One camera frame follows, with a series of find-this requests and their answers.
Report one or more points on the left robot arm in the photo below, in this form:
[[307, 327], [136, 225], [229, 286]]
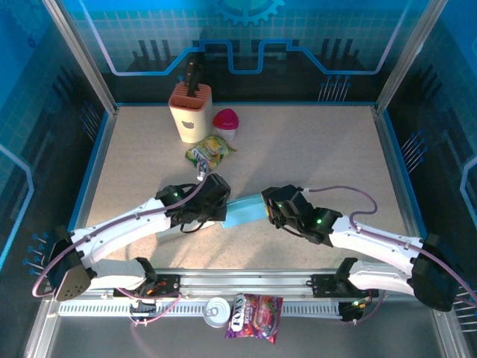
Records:
[[123, 231]]

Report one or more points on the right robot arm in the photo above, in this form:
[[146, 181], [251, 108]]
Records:
[[372, 238]]

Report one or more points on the green yellow candy bag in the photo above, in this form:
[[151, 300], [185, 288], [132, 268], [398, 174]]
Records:
[[208, 153]]

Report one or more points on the beige knife block orange top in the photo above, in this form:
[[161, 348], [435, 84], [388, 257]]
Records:
[[190, 123]]

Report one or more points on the pink lidded plastic container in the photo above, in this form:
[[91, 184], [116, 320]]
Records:
[[225, 119]]

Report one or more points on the purple berries candy bag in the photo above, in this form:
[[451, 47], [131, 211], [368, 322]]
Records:
[[253, 317]]

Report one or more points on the silver tin can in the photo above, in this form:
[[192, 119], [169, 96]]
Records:
[[217, 311]]

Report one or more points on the black controller board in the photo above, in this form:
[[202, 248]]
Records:
[[352, 311], [143, 309]]

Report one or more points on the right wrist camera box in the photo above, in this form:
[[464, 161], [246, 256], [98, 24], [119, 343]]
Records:
[[305, 189]]

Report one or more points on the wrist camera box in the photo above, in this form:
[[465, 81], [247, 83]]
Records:
[[201, 171], [305, 189]]

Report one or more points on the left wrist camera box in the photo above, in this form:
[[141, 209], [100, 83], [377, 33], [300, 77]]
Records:
[[201, 171]]

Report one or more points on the aluminium mounting rail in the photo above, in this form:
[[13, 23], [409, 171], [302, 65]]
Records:
[[242, 277]]

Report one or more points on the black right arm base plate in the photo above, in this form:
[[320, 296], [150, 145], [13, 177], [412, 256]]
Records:
[[322, 285]]

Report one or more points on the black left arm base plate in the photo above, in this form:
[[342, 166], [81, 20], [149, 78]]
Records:
[[167, 283]]

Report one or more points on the aluminium side rail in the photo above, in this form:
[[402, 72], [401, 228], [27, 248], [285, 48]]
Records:
[[93, 179], [400, 179]]

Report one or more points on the aluminium frame post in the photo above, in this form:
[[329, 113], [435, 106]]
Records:
[[406, 56], [85, 63]]

